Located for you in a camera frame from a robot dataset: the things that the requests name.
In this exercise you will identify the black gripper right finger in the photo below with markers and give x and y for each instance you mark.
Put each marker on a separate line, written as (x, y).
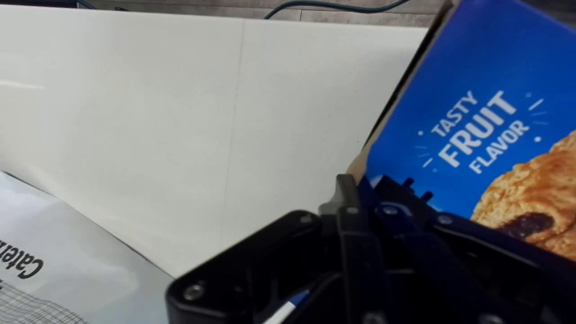
(471, 272)

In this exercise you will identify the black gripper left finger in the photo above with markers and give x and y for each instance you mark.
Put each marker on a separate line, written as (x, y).
(361, 254)

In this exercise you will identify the blue snack bar box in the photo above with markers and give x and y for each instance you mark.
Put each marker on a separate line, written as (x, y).
(485, 120)

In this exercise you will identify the green and white paper bag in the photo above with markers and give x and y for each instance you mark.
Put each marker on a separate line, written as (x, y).
(58, 266)

